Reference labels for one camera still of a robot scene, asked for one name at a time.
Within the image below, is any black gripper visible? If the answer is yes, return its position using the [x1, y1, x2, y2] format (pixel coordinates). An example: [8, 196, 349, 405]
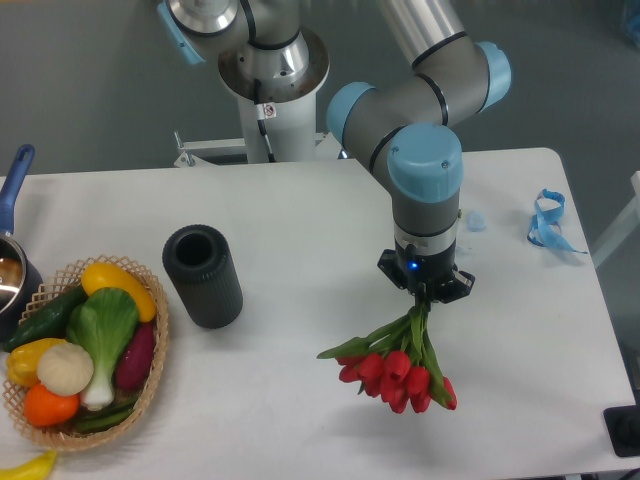
[377, 242, 475, 305]

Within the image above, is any red tulip bouquet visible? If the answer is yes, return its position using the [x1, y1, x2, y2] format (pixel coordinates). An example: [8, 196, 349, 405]
[317, 302, 458, 414]

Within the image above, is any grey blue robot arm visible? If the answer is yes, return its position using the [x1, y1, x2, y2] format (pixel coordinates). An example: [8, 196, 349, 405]
[158, 1, 511, 304]

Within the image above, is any dark grey ribbed vase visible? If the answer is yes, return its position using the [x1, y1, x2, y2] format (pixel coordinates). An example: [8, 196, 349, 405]
[162, 224, 243, 329]

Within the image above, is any small pale blue cap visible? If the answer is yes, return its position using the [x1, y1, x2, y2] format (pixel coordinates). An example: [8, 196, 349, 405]
[466, 210, 487, 232]

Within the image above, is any blue ribbon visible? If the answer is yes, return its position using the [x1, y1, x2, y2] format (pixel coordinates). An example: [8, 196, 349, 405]
[526, 189, 587, 254]

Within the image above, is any black device at edge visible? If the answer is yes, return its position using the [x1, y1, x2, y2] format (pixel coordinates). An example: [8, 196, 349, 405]
[603, 405, 639, 458]

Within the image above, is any purple sweet potato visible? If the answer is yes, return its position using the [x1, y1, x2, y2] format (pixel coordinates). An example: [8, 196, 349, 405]
[115, 323, 155, 391]

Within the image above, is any green bok choy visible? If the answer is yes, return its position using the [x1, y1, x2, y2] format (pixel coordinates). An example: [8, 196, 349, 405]
[66, 288, 139, 412]

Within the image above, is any woven wicker basket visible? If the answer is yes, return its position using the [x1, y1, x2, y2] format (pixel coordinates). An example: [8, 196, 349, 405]
[2, 255, 169, 451]

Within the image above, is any dark green vegetable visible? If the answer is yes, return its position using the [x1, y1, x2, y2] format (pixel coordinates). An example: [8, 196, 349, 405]
[74, 397, 138, 435]

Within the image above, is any white garlic bulb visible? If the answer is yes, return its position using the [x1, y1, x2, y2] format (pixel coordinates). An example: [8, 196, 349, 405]
[37, 342, 94, 397]

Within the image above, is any green cucumber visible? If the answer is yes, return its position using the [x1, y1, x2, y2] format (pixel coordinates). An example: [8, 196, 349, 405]
[2, 286, 87, 352]

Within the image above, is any orange fruit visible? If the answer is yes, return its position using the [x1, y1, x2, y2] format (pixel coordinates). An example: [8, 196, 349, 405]
[24, 384, 80, 428]

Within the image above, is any yellow bell pepper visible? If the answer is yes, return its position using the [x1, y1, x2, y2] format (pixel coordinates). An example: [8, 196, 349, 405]
[6, 338, 65, 388]

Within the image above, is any yellow banana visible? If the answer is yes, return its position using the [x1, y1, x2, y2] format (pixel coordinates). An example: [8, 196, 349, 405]
[1, 450, 57, 480]

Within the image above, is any white metal frame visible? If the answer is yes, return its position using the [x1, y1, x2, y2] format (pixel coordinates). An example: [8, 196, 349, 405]
[173, 131, 348, 168]

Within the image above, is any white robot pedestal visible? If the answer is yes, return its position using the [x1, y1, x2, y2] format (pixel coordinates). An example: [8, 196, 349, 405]
[218, 28, 330, 163]

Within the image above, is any black cable on pedestal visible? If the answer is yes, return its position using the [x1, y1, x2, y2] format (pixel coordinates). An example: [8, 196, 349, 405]
[252, 78, 277, 164]

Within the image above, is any blue handled saucepan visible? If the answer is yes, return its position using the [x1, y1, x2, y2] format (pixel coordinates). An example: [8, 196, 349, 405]
[1, 144, 42, 343]

